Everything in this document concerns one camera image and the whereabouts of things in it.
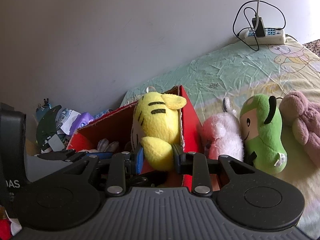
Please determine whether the yellow tiger plush toy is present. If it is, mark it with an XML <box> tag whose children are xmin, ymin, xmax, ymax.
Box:
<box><xmin>131</xmin><ymin>92</ymin><xmax>187</xmax><ymax>171</ymax></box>

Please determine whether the pink plush toy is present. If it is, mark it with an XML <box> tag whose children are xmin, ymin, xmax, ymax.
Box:
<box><xmin>200</xmin><ymin>98</ymin><xmax>244</xmax><ymax>161</ymax></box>

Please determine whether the green plush toy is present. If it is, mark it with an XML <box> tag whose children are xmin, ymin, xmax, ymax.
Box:
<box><xmin>240</xmin><ymin>94</ymin><xmax>287</xmax><ymax>175</ymax></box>

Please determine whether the green cartoon bed sheet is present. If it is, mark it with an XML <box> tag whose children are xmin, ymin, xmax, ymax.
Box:
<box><xmin>122</xmin><ymin>38</ymin><xmax>319</xmax><ymax>239</ymax></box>

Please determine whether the black charger cable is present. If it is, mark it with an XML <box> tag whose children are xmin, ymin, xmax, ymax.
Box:
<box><xmin>232</xmin><ymin>0</ymin><xmax>298</xmax><ymax>52</ymax></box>

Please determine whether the purple tissue pack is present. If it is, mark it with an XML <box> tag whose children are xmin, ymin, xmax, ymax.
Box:
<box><xmin>69</xmin><ymin>112</ymin><xmax>94</xmax><ymax>135</ymax></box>

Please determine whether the black charger plug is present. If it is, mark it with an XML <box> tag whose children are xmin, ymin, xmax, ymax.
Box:
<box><xmin>252</xmin><ymin>17</ymin><xmax>266</xmax><ymax>37</ymax></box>

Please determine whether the brown patterned blanket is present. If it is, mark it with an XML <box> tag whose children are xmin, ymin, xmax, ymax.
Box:
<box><xmin>303</xmin><ymin>39</ymin><xmax>320</xmax><ymax>56</ymax></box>

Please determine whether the white plush bunny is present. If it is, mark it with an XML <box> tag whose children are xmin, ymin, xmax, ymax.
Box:
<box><xmin>80</xmin><ymin>139</ymin><xmax>119</xmax><ymax>153</ymax></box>

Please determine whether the white power strip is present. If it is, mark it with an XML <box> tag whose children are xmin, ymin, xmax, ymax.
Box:
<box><xmin>243</xmin><ymin>28</ymin><xmax>286</xmax><ymax>46</ymax></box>

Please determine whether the dark green bag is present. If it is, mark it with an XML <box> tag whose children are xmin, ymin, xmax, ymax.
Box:
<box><xmin>36</xmin><ymin>98</ymin><xmax>61</xmax><ymax>152</ymax></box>

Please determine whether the red cardboard box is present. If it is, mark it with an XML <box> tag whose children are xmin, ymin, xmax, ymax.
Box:
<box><xmin>66</xmin><ymin>84</ymin><xmax>221</xmax><ymax>192</ymax></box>

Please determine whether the mauve plush toy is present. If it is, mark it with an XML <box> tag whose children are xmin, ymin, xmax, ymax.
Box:
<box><xmin>279</xmin><ymin>91</ymin><xmax>320</xmax><ymax>167</ymax></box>

